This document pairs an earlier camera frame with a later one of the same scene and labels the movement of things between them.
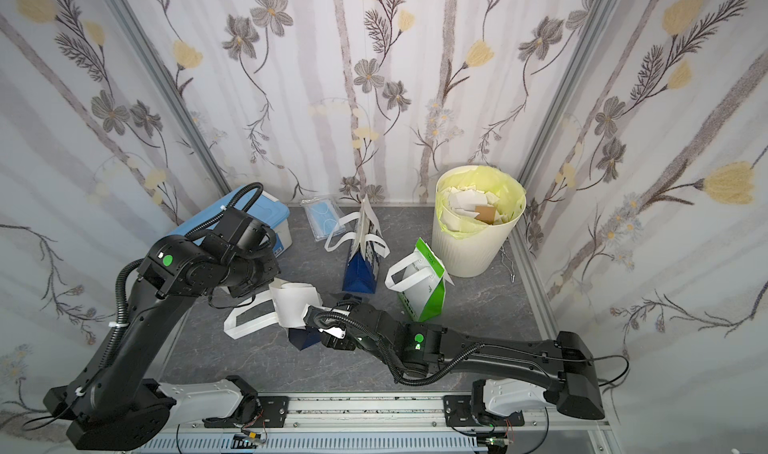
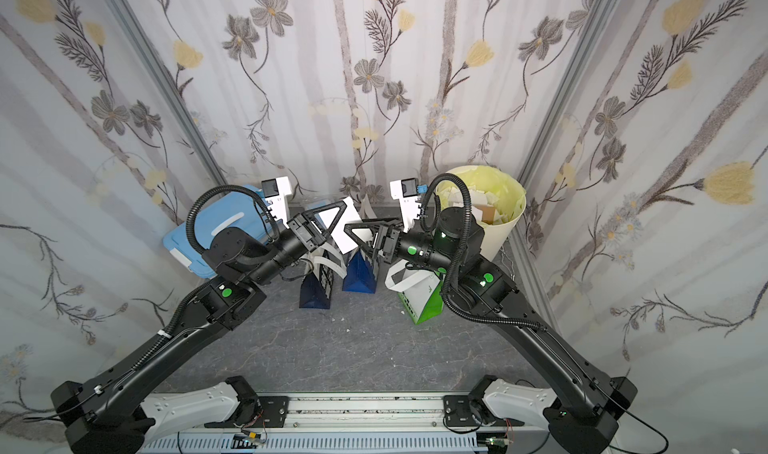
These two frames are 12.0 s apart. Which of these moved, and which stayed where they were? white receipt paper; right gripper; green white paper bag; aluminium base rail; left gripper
Moved: right gripper; left gripper; white receipt paper
Stayed: green white paper bag; aluminium base rail
